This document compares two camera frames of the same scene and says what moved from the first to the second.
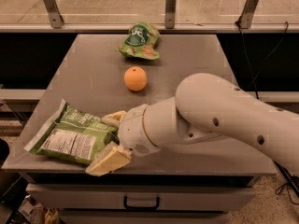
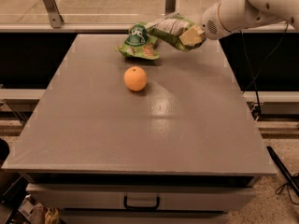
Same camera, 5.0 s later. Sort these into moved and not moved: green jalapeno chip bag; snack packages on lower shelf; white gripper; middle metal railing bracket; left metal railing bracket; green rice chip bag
Moved: white gripper; green jalapeno chip bag
Not moved: snack packages on lower shelf; middle metal railing bracket; green rice chip bag; left metal railing bracket
